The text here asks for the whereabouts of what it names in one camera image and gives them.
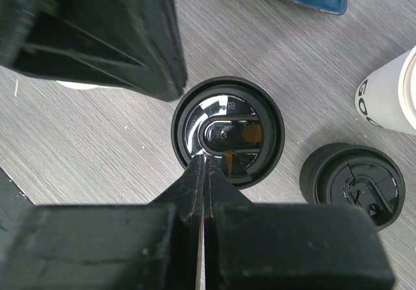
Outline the stack of black lids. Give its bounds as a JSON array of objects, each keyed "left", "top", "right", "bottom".
[{"left": 299, "top": 142, "right": 406, "bottom": 231}]

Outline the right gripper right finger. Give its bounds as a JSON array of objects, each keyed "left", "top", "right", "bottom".
[{"left": 203, "top": 158, "right": 395, "bottom": 289}]

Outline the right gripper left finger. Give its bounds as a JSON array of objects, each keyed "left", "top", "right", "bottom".
[{"left": 1, "top": 156, "right": 205, "bottom": 289}]

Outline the stack of white paper cups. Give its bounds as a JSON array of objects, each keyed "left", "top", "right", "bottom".
[{"left": 354, "top": 48, "right": 415, "bottom": 135}]

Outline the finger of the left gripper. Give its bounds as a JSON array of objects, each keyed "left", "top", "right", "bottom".
[{"left": 1, "top": 0, "right": 187, "bottom": 101}]

